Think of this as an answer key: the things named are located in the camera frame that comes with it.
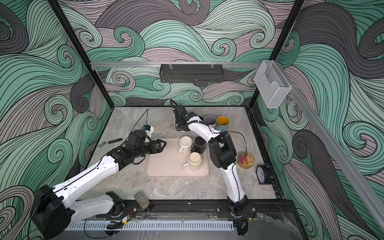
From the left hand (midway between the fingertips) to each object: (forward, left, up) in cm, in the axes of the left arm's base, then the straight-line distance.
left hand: (162, 142), depth 79 cm
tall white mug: (+5, -13, -9) cm, 16 cm away
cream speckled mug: (-7, -18, -8) cm, 21 cm away
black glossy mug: (+3, -21, -7) cm, 23 cm away
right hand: (+18, -9, -8) cm, 22 cm away
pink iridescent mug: (+21, -29, -5) cm, 36 cm away
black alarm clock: (-13, -55, -7) cm, 57 cm away
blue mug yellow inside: (+18, -36, -6) cm, 41 cm away
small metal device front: (-26, +9, -13) cm, 30 cm away
